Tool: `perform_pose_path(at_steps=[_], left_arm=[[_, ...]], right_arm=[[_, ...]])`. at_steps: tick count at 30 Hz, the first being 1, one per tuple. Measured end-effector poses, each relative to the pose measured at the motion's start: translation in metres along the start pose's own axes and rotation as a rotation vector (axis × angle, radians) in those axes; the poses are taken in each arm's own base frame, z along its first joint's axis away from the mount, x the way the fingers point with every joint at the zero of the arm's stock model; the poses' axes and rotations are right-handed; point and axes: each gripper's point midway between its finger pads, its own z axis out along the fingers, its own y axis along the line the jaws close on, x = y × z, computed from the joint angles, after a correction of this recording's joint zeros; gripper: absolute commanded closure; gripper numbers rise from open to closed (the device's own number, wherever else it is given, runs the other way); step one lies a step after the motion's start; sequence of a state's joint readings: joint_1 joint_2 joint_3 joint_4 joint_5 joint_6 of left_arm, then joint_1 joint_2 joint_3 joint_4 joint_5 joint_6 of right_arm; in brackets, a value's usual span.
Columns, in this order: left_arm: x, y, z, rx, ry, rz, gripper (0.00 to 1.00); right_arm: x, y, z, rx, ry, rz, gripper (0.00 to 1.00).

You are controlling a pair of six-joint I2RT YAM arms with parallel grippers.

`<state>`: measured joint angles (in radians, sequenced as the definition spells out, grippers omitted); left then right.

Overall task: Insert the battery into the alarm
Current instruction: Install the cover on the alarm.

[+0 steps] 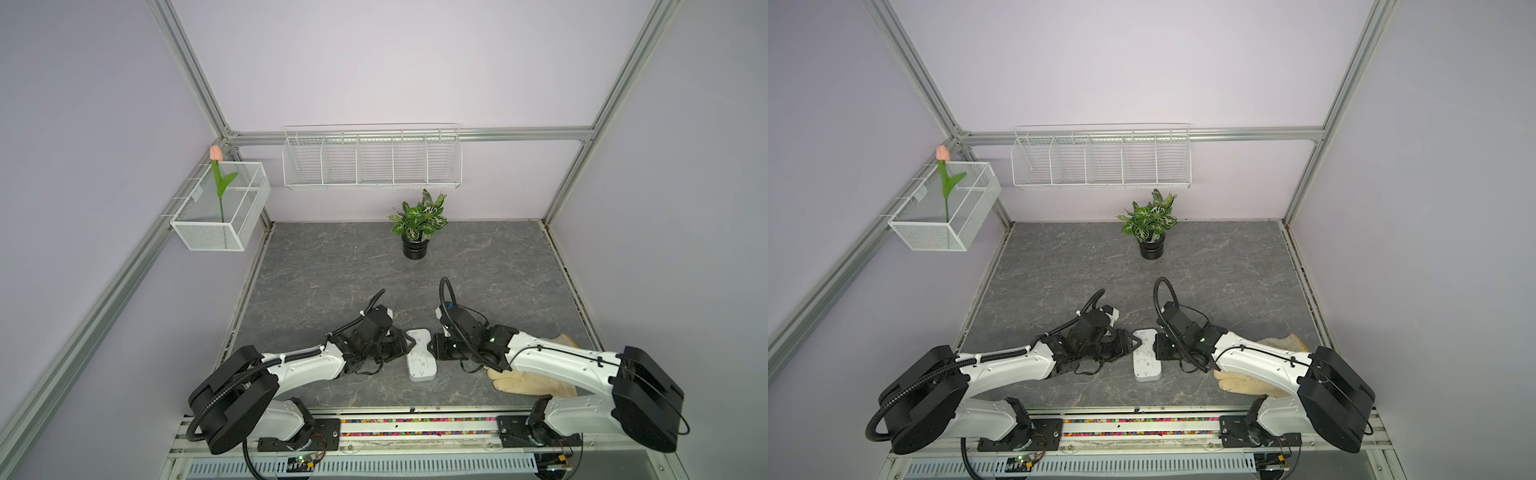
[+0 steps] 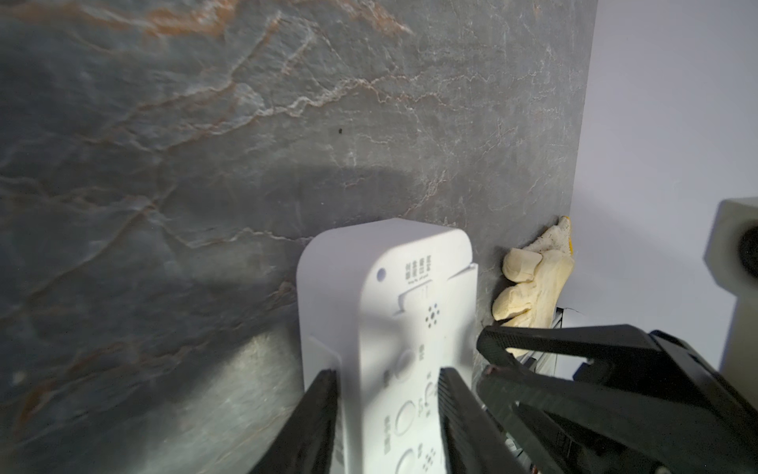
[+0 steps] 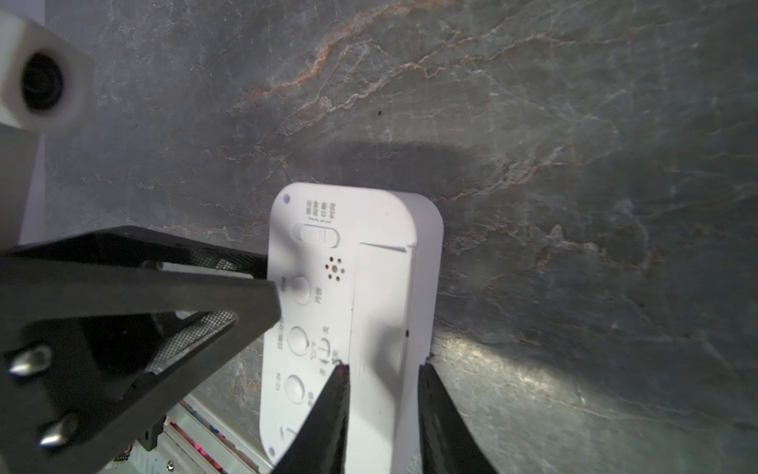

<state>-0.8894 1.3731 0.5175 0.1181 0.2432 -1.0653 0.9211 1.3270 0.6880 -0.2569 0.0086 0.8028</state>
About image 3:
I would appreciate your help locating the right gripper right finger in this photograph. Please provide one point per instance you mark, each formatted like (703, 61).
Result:
(446, 444)

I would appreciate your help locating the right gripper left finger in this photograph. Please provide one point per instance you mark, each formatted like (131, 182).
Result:
(320, 445)

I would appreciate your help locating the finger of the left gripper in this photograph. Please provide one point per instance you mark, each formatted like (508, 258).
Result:
(136, 247)
(56, 415)

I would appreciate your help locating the white battery cover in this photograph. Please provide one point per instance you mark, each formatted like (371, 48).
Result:
(378, 356)

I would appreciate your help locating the white alarm device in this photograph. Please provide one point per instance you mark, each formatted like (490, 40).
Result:
(314, 234)

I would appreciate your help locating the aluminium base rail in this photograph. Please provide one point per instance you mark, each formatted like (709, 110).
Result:
(193, 437)

